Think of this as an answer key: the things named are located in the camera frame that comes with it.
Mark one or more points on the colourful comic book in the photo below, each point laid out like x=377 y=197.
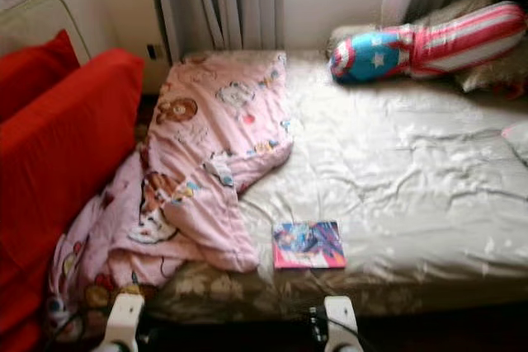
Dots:
x=308 y=245

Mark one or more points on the star and stripes bolster pillow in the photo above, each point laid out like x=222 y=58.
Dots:
x=371 y=53

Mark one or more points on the pink cartoon bear blanket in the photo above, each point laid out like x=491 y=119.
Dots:
x=206 y=162

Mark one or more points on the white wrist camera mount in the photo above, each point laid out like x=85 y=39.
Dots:
x=343 y=319
x=124 y=323

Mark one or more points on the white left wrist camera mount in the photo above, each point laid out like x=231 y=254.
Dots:
x=124 y=323

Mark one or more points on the large red cushion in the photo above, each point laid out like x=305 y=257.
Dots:
x=66 y=171

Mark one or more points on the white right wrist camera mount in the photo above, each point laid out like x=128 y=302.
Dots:
x=343 y=319

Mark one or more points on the wall socket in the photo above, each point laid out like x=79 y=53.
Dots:
x=153 y=51

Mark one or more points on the bed with beige floral sheet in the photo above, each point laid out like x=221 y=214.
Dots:
x=396 y=171

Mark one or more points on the green white quilted mattress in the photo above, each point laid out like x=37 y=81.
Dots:
x=49 y=22

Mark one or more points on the small red cushion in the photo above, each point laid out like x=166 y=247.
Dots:
x=37 y=72

